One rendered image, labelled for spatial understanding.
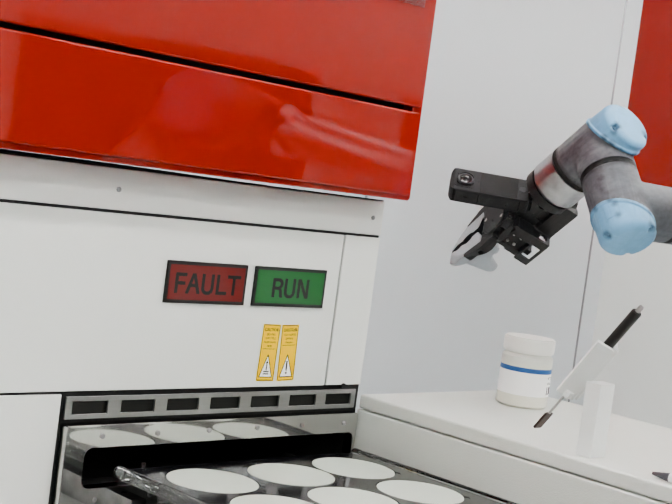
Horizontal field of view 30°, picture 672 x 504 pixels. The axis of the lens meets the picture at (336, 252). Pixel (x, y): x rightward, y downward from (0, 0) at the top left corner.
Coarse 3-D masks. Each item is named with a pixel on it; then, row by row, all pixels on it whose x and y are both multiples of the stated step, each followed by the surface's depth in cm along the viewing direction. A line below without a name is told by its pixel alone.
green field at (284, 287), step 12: (264, 276) 150; (276, 276) 151; (288, 276) 153; (300, 276) 154; (312, 276) 155; (324, 276) 157; (264, 288) 150; (276, 288) 152; (288, 288) 153; (300, 288) 154; (312, 288) 156; (264, 300) 150; (276, 300) 152; (288, 300) 153; (300, 300) 155; (312, 300) 156
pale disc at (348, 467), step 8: (312, 464) 149; (320, 464) 149; (328, 464) 150; (336, 464) 150; (344, 464) 151; (352, 464) 152; (360, 464) 152; (368, 464) 153; (376, 464) 153; (336, 472) 146; (344, 472) 147; (352, 472) 147; (360, 472) 148; (368, 472) 148; (376, 472) 149; (384, 472) 150; (392, 472) 150
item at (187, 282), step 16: (176, 272) 141; (192, 272) 142; (208, 272) 144; (224, 272) 146; (240, 272) 147; (176, 288) 141; (192, 288) 143; (208, 288) 144; (224, 288) 146; (240, 288) 148
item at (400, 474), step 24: (312, 456) 153; (336, 456) 155; (360, 456) 157; (168, 480) 132; (264, 480) 138; (336, 480) 142; (360, 480) 144; (384, 480) 145; (408, 480) 147; (432, 480) 149
